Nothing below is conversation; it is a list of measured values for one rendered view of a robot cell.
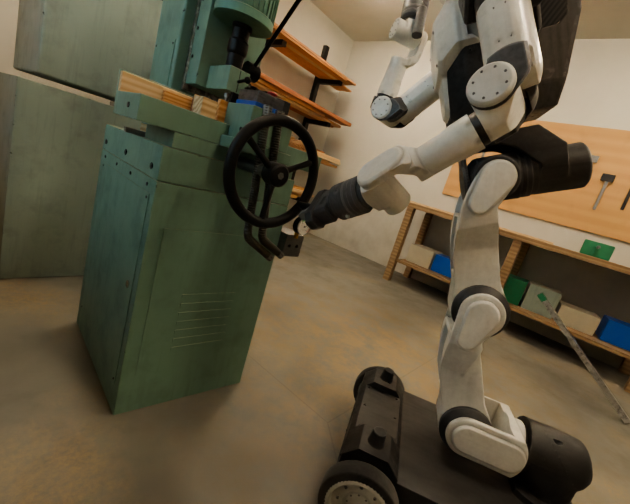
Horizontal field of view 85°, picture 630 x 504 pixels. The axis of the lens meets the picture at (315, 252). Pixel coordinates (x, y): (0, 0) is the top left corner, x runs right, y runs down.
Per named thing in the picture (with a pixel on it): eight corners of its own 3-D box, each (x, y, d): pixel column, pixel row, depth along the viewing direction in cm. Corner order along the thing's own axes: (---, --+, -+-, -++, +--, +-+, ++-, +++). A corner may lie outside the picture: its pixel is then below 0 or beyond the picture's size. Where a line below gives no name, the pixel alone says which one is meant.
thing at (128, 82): (119, 90, 89) (122, 70, 88) (117, 90, 90) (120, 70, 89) (292, 150, 132) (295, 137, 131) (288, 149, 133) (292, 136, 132)
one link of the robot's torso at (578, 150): (572, 189, 92) (567, 122, 90) (597, 187, 79) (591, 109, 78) (461, 205, 100) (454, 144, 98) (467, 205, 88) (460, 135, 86)
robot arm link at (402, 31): (416, 28, 125) (410, 57, 124) (391, 14, 121) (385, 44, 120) (437, 7, 114) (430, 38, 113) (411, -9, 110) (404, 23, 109)
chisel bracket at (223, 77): (224, 94, 101) (231, 64, 99) (203, 92, 111) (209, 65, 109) (245, 103, 106) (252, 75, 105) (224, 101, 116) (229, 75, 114)
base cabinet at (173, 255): (110, 417, 100) (154, 181, 85) (74, 322, 139) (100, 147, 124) (241, 383, 132) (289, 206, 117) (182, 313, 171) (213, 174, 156)
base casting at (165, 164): (155, 180, 86) (161, 144, 84) (101, 148, 124) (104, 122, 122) (289, 206, 118) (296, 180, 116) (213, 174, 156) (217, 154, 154)
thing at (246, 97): (255, 105, 87) (260, 83, 86) (233, 103, 95) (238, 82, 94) (293, 122, 97) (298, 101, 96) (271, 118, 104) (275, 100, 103)
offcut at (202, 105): (200, 114, 88) (203, 96, 87) (191, 112, 90) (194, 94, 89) (214, 119, 92) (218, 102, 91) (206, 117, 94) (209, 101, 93)
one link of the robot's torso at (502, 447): (498, 438, 109) (515, 403, 106) (516, 487, 90) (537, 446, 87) (434, 410, 114) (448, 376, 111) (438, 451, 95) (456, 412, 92)
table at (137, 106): (148, 123, 72) (153, 93, 71) (111, 112, 92) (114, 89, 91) (336, 180, 115) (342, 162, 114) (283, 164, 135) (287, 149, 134)
